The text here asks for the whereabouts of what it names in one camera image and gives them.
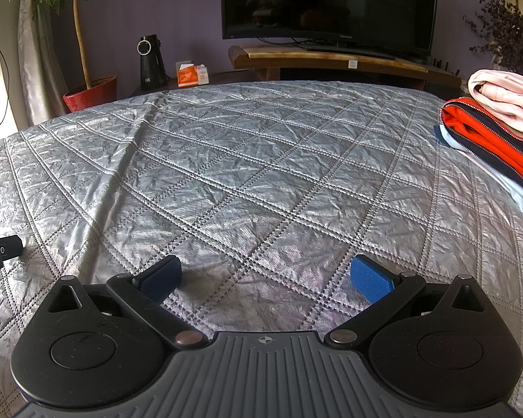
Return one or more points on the orange navy zip jacket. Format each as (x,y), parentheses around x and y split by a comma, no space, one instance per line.
(483,139)

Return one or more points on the white wall socket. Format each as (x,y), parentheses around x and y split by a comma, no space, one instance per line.
(182,63)

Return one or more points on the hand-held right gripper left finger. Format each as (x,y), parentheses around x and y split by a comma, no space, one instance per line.
(163,276)

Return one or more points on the green potted tree red pot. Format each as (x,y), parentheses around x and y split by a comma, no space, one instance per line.
(89,98)

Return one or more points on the silver quilted blanket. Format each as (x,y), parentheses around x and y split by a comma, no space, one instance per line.
(244,174)

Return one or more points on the grey curtain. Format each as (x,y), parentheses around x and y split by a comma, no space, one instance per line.
(39,74)

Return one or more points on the pink garment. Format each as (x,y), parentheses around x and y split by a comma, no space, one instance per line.
(505,96)

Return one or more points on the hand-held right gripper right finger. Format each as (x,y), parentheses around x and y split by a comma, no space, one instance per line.
(370,278)

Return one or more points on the purple dried plant in vase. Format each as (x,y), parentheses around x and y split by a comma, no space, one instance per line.
(510,30)

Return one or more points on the orange tissue pack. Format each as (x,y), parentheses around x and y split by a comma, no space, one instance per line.
(191,76)

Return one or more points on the light wooden television riser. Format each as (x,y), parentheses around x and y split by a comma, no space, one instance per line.
(287,56)

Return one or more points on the dark wooden television cabinet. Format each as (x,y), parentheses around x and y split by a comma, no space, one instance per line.
(226,77)

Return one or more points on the black television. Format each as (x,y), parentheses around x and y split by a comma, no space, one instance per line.
(327,4)

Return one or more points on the black kettle-shaped appliance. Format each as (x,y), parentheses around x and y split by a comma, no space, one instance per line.
(152,69)

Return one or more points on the dark remote controls in holder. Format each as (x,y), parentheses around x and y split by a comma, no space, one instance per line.
(444,67)

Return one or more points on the light blue garment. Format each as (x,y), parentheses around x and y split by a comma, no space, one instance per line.
(505,185)

